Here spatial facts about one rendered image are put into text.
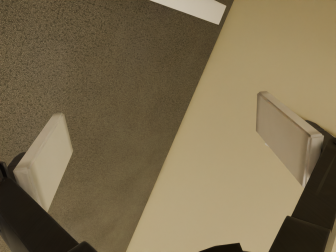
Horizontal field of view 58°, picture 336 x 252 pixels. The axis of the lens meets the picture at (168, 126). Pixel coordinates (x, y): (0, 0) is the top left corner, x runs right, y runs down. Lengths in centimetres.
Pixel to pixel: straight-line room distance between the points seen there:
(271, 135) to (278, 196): 39
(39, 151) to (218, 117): 48
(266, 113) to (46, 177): 13
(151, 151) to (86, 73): 25
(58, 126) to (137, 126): 35
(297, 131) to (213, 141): 46
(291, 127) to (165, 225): 60
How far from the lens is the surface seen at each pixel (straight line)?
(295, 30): 57
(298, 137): 16
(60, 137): 20
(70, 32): 39
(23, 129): 42
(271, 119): 19
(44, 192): 17
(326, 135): 18
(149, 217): 77
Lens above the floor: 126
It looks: 33 degrees down
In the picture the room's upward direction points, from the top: 126 degrees clockwise
